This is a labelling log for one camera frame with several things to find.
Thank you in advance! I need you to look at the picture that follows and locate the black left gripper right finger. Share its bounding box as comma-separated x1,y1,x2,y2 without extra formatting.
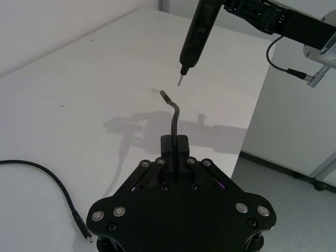
176,134,247,195

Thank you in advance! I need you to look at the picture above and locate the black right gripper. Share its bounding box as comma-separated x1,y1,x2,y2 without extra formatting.
222,0,334,51

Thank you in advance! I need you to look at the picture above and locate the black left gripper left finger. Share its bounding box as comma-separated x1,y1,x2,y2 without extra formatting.
112,134,175,197

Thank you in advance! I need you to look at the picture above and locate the bent black metal rod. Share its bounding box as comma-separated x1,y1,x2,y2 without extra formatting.
159,90,182,184

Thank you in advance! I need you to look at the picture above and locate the black electric screwdriver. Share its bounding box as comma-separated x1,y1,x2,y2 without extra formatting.
176,0,224,88

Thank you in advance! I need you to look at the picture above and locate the grey framed partition panel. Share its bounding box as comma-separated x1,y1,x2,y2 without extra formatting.
307,143,336,191

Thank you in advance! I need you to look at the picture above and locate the thin dark cable silver plug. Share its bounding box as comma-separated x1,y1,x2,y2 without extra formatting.
265,35,330,89

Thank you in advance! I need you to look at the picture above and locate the black cable with plug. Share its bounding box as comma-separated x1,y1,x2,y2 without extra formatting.
0,159,93,241

